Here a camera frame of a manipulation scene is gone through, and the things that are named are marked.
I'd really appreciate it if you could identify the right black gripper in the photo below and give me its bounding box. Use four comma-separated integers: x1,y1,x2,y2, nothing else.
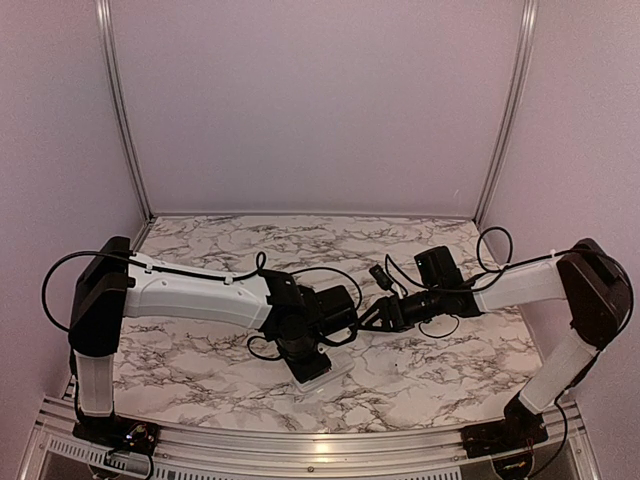
356,284,445,332

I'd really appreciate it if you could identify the white remote control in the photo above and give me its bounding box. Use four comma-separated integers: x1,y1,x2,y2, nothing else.
293,350,355,393

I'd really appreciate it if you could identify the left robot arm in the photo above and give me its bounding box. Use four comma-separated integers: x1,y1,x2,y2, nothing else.
68,237,357,445

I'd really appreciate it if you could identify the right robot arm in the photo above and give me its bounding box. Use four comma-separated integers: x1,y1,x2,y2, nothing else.
359,238,634,448

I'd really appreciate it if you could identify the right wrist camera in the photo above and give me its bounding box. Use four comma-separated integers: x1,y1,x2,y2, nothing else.
369,264,394,291

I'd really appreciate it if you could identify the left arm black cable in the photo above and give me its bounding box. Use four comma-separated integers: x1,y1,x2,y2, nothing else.
40,249,364,361

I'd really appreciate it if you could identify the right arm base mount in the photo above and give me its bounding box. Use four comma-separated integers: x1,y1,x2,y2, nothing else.
460,421,549,458

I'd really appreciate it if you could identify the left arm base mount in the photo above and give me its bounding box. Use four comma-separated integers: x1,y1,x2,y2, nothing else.
72,416,160,455

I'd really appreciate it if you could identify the front aluminium rail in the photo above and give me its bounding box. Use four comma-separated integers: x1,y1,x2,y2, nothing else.
18,398,601,479

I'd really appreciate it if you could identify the right aluminium frame post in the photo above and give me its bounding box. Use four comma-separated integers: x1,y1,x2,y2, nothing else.
473,0,539,226

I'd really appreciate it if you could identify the aluminium frame post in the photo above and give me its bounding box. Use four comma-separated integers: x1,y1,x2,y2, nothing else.
473,0,539,226
95,0,154,223

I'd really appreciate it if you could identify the left aluminium frame post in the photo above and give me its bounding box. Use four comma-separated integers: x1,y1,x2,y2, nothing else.
95,0,154,223

